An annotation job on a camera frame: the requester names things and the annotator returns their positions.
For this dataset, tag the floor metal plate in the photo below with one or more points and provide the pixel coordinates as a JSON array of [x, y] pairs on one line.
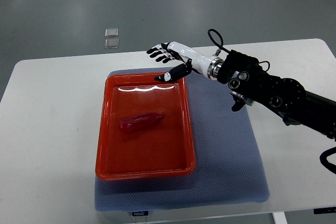
[[111, 43], [111, 32]]

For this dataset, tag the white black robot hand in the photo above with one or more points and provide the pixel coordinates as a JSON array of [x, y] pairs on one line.
[[206, 65]]

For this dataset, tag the red plastic tray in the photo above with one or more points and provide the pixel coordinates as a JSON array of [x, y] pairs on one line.
[[145, 129]]

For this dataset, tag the red pepper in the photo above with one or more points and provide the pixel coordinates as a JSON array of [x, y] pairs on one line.
[[139, 121]]

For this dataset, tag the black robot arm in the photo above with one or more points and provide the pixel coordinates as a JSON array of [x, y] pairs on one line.
[[250, 83]]

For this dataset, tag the lower floor metal plate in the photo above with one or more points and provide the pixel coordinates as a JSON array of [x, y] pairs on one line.
[[111, 43]]

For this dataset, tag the upper floor metal plate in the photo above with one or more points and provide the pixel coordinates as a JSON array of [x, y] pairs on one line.
[[111, 32]]

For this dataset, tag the black label tag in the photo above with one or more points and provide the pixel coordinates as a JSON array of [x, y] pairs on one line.
[[140, 213]]

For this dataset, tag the blue-grey textured mat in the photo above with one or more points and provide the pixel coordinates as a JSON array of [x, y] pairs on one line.
[[229, 169]]

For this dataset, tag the white table leg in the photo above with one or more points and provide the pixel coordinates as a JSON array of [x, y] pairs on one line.
[[279, 218]]

